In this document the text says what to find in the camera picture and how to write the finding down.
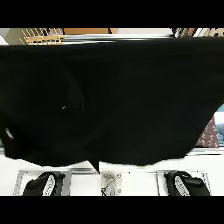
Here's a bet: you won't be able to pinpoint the wooden clothes hangers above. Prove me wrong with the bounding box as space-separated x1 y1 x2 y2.
19 27 66 46

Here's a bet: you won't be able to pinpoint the silver frame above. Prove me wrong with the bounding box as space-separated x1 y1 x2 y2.
12 147 224 197

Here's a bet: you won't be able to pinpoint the black garment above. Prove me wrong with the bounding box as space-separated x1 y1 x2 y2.
0 35 224 173

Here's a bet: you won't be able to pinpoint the patterned dark red garment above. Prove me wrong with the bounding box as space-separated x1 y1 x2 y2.
195 115 220 148

